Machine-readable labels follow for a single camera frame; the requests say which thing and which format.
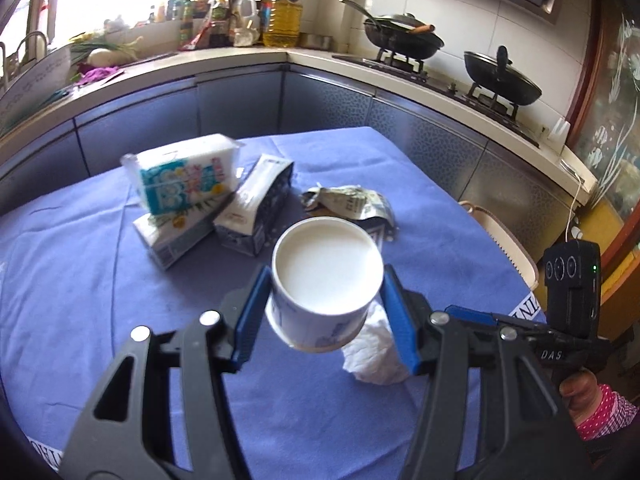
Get small metal bowl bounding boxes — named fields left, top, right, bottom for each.
left=300, top=32, right=335, bottom=51

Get chrome faucet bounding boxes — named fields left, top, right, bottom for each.
left=20, top=30, right=49, bottom=68

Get white tissue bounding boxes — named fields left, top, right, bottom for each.
left=341, top=302, right=410, bottom=386

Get white enamel basin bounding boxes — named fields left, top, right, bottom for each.
left=0, top=42, right=73, bottom=116

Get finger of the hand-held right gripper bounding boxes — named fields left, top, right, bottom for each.
left=444, top=304, right=551, bottom=343

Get white charger cable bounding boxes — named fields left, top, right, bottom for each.
left=562, top=160, right=594, bottom=241

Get grey kitchen cabinet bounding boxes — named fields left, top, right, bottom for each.
left=0, top=62, right=598, bottom=241

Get white radish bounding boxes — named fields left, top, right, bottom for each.
left=87, top=47, right=121, bottom=67

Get person's right hand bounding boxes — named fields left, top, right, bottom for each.
left=559, top=367, right=602, bottom=428

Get beige plastic basket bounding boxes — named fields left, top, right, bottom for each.
left=457, top=200, right=541, bottom=293

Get white paper cup blue print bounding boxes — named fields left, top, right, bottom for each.
left=265, top=216, right=386, bottom=353

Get blue printed tablecloth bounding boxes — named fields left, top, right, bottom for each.
left=0, top=126, right=548, bottom=480

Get green onions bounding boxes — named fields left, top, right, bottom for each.
left=70, top=35, right=143, bottom=58

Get gas stove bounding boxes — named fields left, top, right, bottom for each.
left=332, top=47, right=546, bottom=148

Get foil snack wrapper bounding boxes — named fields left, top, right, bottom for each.
left=300, top=185, right=399, bottom=242

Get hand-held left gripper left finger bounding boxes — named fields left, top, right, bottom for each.
left=60, top=264, right=276, bottom=480

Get white plastic jug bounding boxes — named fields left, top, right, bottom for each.
left=230, top=0, right=262, bottom=46

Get row of condiment bottles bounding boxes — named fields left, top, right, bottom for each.
left=147, top=0, right=236, bottom=51

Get purple cloth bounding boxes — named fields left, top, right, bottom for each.
left=75, top=65, right=123, bottom=86

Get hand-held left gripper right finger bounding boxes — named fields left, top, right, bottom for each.
left=381, top=265, right=593, bottom=480

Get white and teal tissue pack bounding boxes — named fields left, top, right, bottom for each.
left=120, top=132, right=247, bottom=217

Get yellow cooking oil bottle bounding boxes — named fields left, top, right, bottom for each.
left=262, top=0, right=303, bottom=48

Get black pan with lid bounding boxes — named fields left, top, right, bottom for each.
left=463, top=46, right=543, bottom=107

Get crushed grey carton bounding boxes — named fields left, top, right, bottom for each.
left=132, top=194, right=236, bottom=272

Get person's right forearm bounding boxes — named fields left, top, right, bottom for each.
left=575, top=384, right=640, bottom=443

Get black wok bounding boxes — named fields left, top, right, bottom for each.
left=340, top=0, right=446, bottom=60

